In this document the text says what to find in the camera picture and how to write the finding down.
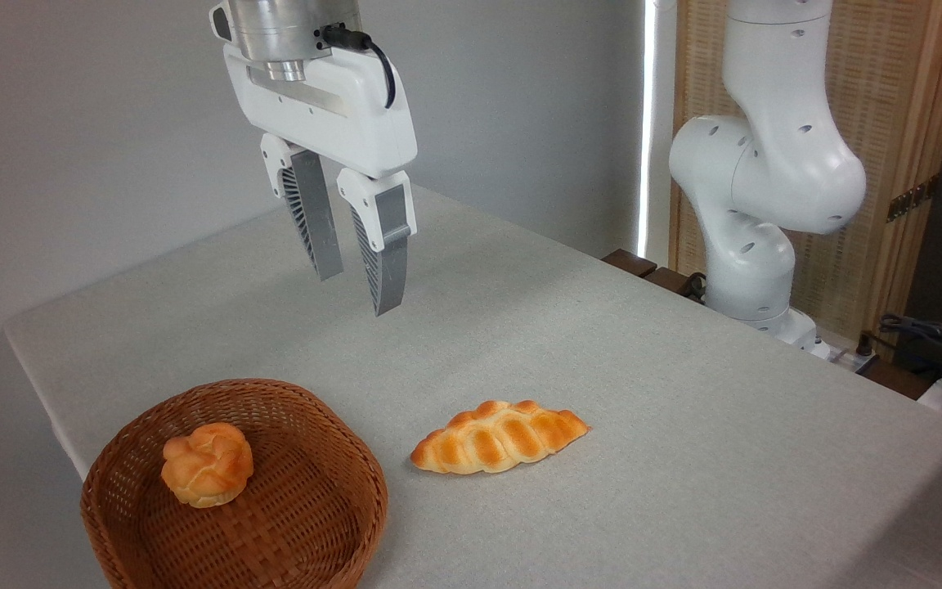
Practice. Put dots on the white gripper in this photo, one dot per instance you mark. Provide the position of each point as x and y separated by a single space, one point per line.
332 114

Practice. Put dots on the long braided bread loaf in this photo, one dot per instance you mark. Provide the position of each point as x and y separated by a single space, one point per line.
495 438

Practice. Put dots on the black clamp at robot base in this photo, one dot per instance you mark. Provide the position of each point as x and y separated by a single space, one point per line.
696 288

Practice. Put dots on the round knotted bread roll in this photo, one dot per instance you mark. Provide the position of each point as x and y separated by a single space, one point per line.
208 465

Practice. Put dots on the brown woven wicker basket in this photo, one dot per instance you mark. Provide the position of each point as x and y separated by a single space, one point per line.
299 507

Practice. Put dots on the dark brown wooden block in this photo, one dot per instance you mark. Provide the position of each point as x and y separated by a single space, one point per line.
630 262
667 280

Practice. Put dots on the dark metal screen hinge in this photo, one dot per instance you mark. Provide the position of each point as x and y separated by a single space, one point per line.
912 199

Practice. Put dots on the wooden rattan folding screen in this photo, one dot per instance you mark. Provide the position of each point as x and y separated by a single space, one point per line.
896 82

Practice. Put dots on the dark brown wooden board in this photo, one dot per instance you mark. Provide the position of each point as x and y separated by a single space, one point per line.
896 379

